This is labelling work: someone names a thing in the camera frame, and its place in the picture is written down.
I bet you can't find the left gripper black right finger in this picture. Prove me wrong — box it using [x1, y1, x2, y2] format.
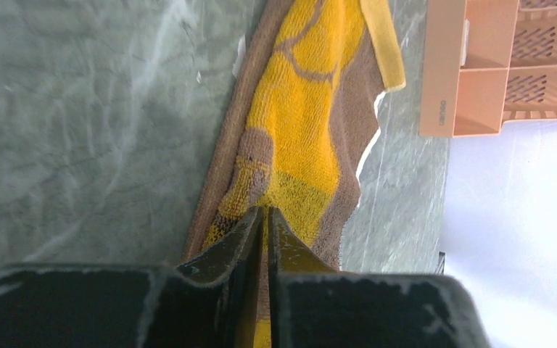
[268, 208, 490, 347]

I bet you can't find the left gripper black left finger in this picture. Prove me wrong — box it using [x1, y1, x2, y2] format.
[0, 208, 263, 347]

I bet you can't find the brown yellow towel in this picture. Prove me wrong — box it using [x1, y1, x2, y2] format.
[181, 0, 408, 348]

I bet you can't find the orange file organizer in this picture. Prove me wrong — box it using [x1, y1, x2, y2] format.
[419, 1, 557, 138]

